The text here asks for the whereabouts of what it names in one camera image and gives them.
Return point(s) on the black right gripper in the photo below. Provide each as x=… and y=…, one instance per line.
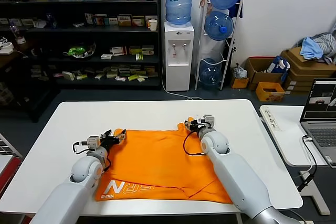
x=199, y=126

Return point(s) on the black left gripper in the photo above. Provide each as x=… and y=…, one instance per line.
x=107, y=143

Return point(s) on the orange t-shirt white print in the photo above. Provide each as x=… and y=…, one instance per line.
x=157, y=161

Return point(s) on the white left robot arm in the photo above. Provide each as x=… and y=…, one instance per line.
x=68, y=197

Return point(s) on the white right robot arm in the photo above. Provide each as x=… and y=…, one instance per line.
x=236, y=171

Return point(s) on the red white flat box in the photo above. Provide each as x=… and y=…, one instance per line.
x=120, y=79

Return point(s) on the lime green flat box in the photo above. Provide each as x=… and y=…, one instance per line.
x=81, y=77
x=133, y=77

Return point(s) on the small yellow cardboard box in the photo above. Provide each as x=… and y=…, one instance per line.
x=240, y=83

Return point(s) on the white water dispenser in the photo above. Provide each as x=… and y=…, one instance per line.
x=178, y=58

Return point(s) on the grey plastic bag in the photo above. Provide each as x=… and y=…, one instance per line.
x=240, y=72

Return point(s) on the cream white box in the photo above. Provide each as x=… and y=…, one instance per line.
x=68, y=75

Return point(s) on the small white flat box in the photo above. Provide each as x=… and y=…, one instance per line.
x=107, y=56

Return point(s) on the paper strip with writing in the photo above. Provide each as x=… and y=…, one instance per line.
x=271, y=119

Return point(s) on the small upright green box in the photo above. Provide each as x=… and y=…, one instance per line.
x=139, y=57

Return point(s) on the red white medicine box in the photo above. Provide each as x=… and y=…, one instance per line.
x=119, y=51

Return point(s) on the white metal jug rack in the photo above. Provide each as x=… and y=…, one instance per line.
x=202, y=40

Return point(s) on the orange cardboard box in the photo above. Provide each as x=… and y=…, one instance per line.
x=270, y=95

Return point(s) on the open brown cardboard box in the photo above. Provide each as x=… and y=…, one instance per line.
x=258, y=72

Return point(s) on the black tripod stand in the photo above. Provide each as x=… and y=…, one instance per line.
x=232, y=49

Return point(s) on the black low shelf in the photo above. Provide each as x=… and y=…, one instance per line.
x=31, y=95

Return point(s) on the bowl with green items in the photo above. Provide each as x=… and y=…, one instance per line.
x=78, y=51

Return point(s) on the white side table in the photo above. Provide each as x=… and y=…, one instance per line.
x=286, y=129

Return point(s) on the white paper cup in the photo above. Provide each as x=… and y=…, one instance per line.
x=152, y=25

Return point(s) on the blue white bag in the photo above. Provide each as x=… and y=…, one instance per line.
x=278, y=67

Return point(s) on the black shelving unit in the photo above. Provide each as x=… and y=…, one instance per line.
x=65, y=37

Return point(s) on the red white cart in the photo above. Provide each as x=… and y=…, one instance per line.
x=5, y=163

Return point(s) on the cream yellow box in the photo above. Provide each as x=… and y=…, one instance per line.
x=124, y=20

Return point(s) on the orange picture box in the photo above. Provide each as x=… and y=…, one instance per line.
x=98, y=20

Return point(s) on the blue white tall box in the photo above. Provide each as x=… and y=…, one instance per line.
x=88, y=19

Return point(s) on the blue water jug with label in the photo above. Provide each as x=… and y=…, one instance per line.
x=178, y=3

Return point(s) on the pink rag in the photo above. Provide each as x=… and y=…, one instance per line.
x=204, y=3

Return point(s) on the stacked brown cardboard boxes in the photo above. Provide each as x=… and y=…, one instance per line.
x=302, y=72

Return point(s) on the blue plastic bottle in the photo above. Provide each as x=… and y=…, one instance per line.
x=52, y=21

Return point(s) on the grey laptop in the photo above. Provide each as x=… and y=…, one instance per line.
x=319, y=131

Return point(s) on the white open box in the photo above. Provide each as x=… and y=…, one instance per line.
x=40, y=23

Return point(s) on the light blue garment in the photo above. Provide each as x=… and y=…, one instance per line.
x=311, y=49

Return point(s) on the clear plastic bottle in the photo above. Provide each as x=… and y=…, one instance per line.
x=15, y=30

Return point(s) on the grey striped garment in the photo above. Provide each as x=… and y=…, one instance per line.
x=326, y=42

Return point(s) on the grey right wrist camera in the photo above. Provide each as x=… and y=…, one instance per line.
x=209, y=121

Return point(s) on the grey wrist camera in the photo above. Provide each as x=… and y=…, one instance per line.
x=93, y=143
x=209, y=121

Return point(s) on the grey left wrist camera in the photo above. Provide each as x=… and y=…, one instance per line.
x=93, y=143

